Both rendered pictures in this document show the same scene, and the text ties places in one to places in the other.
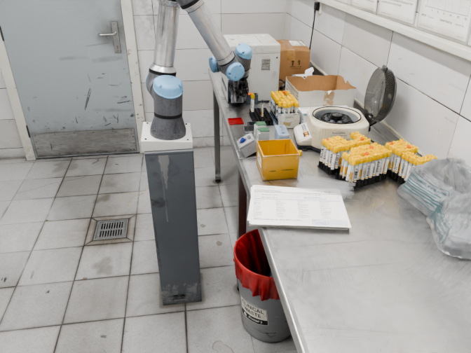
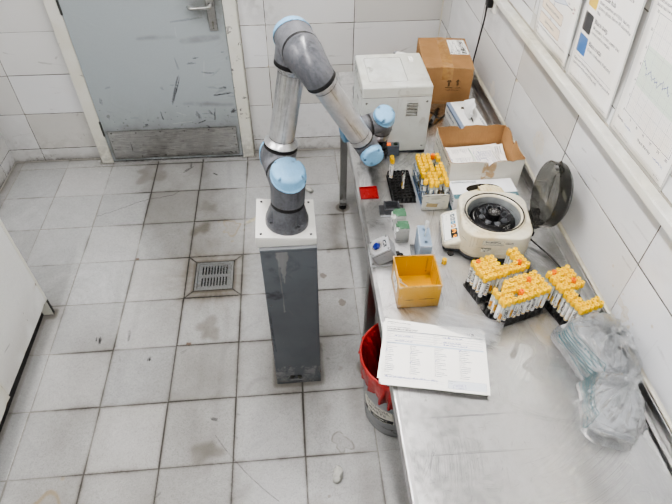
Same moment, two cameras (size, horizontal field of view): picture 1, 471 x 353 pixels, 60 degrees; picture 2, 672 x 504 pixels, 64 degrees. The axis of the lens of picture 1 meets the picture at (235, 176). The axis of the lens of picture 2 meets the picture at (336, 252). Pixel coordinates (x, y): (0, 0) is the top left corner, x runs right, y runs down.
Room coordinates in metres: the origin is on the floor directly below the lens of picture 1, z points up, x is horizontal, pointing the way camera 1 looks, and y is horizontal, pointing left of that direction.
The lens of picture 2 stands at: (0.20, 0.04, 2.20)
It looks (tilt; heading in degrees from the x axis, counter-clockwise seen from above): 46 degrees down; 3
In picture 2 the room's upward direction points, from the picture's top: straight up
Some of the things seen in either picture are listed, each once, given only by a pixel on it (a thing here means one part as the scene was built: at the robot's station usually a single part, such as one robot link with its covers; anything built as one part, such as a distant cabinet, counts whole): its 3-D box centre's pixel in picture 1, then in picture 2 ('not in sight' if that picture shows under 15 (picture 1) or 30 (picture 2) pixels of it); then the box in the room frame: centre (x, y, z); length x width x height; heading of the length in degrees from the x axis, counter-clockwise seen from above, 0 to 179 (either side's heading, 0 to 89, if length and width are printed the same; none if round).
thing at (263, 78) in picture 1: (249, 68); (390, 104); (2.22, -0.07, 1.03); 0.31 x 0.27 x 0.30; 8
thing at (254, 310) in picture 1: (272, 286); (401, 381); (1.41, -0.17, 0.22); 0.38 x 0.37 x 0.44; 8
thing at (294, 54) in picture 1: (287, 59); (442, 69); (2.66, -0.33, 0.97); 0.31 x 0.23 x 0.18; 2
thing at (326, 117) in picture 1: (335, 121); (492, 218); (1.61, -0.42, 0.97); 0.15 x 0.15 x 0.07
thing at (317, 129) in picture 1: (331, 127); (485, 224); (1.60, -0.40, 0.94); 0.30 x 0.24 x 0.12; 89
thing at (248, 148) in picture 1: (252, 145); (388, 250); (1.48, -0.07, 0.92); 0.13 x 0.07 x 0.08; 98
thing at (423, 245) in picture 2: (281, 141); (422, 246); (1.49, -0.18, 0.92); 0.10 x 0.07 x 0.10; 3
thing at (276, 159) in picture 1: (277, 159); (415, 281); (1.34, -0.15, 0.93); 0.13 x 0.13 x 0.10; 8
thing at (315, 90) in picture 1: (317, 96); (476, 158); (1.97, -0.41, 0.95); 0.29 x 0.25 x 0.15; 98
